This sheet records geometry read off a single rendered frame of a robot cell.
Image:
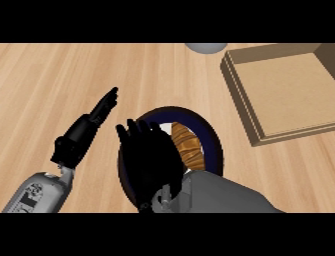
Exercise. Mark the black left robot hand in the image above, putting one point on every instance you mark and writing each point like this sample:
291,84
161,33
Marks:
78,133

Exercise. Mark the grey round object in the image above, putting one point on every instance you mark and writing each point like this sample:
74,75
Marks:
205,47

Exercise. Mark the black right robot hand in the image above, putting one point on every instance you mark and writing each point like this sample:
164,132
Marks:
149,156

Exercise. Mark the cardboard box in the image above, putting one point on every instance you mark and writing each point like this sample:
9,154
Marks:
292,90

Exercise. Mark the brown eggplant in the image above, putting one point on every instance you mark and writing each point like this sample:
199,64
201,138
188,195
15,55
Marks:
186,146

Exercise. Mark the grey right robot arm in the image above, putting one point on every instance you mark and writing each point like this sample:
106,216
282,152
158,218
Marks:
219,195

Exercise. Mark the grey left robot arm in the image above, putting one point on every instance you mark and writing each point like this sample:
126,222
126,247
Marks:
39,191

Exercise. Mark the dark blue plate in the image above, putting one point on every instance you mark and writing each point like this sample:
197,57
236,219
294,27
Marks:
211,140

